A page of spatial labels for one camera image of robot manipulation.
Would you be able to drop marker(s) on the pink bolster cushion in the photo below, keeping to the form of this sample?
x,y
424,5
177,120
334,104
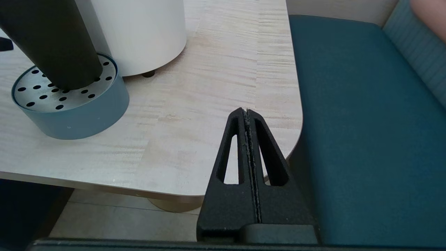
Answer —
x,y
432,17

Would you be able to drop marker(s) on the dark blue seat cushion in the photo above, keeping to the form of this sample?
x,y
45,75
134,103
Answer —
x,y
366,139

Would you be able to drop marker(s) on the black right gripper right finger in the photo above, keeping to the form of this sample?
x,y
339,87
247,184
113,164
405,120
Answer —
x,y
285,205

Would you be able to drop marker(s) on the round grey perforated drip tray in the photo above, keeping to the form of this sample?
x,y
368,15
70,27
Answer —
x,y
80,115

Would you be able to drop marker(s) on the black plastic cup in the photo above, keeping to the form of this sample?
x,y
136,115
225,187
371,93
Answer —
x,y
55,42

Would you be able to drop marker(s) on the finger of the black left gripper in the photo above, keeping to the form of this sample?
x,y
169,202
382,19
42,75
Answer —
x,y
5,44

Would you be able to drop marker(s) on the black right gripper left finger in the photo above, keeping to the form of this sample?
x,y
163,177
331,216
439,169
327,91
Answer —
x,y
223,209

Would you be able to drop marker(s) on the grey-green ribbed bench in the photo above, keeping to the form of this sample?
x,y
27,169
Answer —
x,y
418,48

